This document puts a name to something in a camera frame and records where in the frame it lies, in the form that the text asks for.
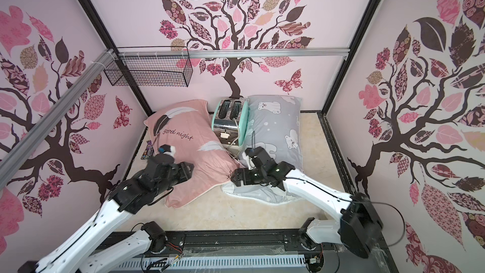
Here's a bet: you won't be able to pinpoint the white slotted cable duct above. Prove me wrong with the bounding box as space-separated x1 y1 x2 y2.
112 255 306 272

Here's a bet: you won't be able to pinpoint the left aluminium rail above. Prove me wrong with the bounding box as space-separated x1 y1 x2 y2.
1 49 115 188

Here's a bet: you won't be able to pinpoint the black wire basket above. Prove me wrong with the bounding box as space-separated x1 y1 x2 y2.
104 53 193 87

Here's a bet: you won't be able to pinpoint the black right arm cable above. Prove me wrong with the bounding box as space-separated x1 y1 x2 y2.
291 176 406 249

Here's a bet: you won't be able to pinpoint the back aluminium rail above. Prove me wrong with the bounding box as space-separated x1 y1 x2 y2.
118 48 350 59

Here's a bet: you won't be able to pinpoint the grey polar bear pillow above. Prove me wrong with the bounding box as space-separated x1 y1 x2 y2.
222 95 303 205

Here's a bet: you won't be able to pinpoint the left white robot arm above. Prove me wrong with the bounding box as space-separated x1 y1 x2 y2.
19 145 194 272

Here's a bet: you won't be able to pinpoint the purple candy bar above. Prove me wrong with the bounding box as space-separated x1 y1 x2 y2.
141 140 154 160

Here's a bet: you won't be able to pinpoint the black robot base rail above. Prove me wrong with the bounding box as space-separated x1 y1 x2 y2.
94 228 399 273

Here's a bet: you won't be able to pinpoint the pink good night pillow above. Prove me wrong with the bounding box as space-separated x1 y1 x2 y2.
144 99 237 209

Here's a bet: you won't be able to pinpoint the aluminium rail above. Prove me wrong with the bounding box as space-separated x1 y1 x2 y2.
118 48 350 59
1 49 115 188

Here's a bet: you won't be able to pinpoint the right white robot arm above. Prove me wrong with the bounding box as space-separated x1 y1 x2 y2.
231 147 383 259

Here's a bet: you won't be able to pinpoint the mint and steel toaster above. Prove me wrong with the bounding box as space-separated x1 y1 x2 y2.
211 98 249 147

